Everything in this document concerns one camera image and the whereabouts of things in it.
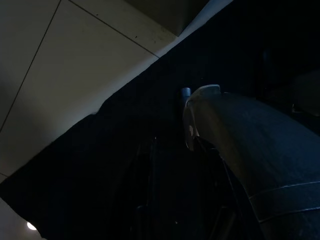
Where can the black pile rug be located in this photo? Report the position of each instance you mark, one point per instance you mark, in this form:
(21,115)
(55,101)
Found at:
(100,162)

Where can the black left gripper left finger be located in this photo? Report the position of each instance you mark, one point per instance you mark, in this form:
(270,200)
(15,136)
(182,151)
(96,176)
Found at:
(150,200)

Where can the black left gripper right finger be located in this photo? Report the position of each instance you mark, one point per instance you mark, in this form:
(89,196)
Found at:
(225,200)

